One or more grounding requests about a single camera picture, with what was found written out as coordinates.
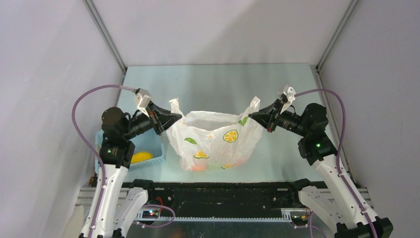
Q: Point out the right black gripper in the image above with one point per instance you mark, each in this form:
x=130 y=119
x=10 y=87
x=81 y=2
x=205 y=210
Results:
x=266 y=116

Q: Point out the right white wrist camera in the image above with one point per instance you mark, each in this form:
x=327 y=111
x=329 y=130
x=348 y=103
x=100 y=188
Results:
x=287 y=97

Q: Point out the left aluminium frame post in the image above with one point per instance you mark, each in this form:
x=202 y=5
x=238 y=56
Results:
x=101 y=26

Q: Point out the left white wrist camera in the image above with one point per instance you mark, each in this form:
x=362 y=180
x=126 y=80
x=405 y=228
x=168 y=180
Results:
x=142 y=99

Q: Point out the right aluminium frame post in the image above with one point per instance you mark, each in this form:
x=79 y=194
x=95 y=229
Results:
x=337 y=33

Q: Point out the white plastic bag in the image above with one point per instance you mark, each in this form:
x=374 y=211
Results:
x=207 y=141

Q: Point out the aluminium frame post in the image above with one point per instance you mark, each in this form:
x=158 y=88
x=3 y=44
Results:
x=337 y=33
x=101 y=26

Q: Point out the light blue plastic basket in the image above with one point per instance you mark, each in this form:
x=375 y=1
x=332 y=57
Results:
x=148 y=142

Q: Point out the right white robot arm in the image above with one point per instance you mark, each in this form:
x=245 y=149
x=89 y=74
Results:
x=348 y=215

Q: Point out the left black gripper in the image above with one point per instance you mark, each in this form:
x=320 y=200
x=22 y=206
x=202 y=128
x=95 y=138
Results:
x=161 y=118

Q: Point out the fake yellow mango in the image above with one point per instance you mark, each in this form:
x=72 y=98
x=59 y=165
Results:
x=141 y=157

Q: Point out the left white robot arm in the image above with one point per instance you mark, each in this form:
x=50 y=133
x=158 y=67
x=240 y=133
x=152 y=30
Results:
x=115 y=157

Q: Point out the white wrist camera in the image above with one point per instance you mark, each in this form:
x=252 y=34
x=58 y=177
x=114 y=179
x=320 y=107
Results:
x=287 y=97
x=142 y=99

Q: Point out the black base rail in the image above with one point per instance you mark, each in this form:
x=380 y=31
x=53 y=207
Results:
x=219 y=200

